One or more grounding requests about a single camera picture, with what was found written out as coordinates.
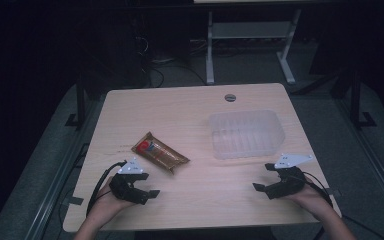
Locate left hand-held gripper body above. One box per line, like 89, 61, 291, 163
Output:
108, 157, 150, 206

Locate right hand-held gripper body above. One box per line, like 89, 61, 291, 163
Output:
265, 152, 314, 201

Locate brown snack packet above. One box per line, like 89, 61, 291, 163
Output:
130, 131, 191, 175

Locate clear plastic container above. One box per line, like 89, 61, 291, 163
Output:
208, 109, 286, 160

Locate person's left hand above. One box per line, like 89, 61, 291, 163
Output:
89, 185, 138, 222

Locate person's right hand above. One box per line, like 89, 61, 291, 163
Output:
283, 175, 336, 222

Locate black metal stand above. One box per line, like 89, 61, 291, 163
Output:
348, 68, 378, 130
64, 74, 88, 131

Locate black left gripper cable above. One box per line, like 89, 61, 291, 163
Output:
85, 160, 128, 218

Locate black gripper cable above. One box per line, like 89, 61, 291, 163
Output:
299, 171, 384, 240
85, 160, 128, 218

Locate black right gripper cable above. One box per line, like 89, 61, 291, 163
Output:
299, 171, 384, 240

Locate aluminium floor rail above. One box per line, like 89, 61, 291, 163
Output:
23, 96, 108, 240
333, 96, 384, 218

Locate black floor cables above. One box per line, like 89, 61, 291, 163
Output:
131, 33, 208, 88

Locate white metal desk frame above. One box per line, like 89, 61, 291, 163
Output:
205, 9, 303, 86

